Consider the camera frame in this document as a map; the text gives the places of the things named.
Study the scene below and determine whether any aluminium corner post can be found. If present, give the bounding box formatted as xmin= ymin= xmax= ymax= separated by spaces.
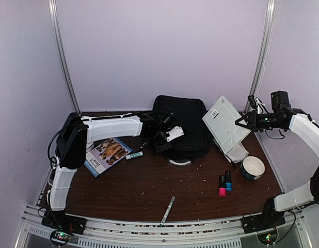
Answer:
xmin=243 ymin=0 xmax=276 ymax=117
xmin=48 ymin=0 xmax=82 ymax=115

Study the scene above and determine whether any blue dog picture book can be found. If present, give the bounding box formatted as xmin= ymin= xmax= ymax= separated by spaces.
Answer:
xmin=84 ymin=138 xmax=133 ymax=177

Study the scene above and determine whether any pink capped black highlighter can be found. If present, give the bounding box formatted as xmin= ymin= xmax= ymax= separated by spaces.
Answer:
xmin=218 ymin=175 xmax=226 ymax=197

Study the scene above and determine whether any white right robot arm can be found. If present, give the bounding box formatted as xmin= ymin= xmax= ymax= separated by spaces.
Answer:
xmin=235 ymin=106 xmax=319 ymax=228

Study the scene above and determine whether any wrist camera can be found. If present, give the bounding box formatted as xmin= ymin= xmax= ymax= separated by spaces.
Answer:
xmin=166 ymin=126 xmax=184 ymax=142
xmin=270 ymin=91 xmax=291 ymax=112

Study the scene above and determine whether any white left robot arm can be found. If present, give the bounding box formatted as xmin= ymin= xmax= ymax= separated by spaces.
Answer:
xmin=47 ymin=112 xmax=184 ymax=229

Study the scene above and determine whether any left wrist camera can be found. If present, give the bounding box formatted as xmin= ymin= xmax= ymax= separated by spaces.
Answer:
xmin=166 ymin=126 xmax=184 ymax=142

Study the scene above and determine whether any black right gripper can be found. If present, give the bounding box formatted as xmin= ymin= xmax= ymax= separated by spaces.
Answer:
xmin=235 ymin=109 xmax=284 ymax=132

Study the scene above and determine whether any left aluminium corner post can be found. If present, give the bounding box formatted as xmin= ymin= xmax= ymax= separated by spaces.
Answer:
xmin=48 ymin=0 xmax=82 ymax=115

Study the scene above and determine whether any blue white ceramic bowl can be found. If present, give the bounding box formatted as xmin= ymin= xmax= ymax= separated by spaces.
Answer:
xmin=241 ymin=156 xmax=265 ymax=181

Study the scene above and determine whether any white plastic pouch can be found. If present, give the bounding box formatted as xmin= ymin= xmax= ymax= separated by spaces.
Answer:
xmin=213 ymin=138 xmax=249 ymax=163

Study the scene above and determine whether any right aluminium corner post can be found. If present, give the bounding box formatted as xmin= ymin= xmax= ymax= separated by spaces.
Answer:
xmin=243 ymin=0 xmax=276 ymax=117

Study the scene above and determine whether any thin green white pen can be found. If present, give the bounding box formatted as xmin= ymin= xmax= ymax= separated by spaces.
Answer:
xmin=159 ymin=196 xmax=176 ymax=227

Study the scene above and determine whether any blue capped black highlighter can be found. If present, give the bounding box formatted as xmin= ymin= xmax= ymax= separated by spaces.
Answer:
xmin=225 ymin=170 xmax=232 ymax=192

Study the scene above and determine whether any grey plastic-wrapped book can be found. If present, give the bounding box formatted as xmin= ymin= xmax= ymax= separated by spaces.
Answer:
xmin=202 ymin=96 xmax=251 ymax=154

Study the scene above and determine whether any black student backpack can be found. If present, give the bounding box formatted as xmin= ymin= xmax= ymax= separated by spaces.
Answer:
xmin=153 ymin=95 xmax=212 ymax=166

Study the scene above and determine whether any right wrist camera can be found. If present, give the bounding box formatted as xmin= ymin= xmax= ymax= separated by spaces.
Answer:
xmin=270 ymin=91 xmax=291 ymax=112

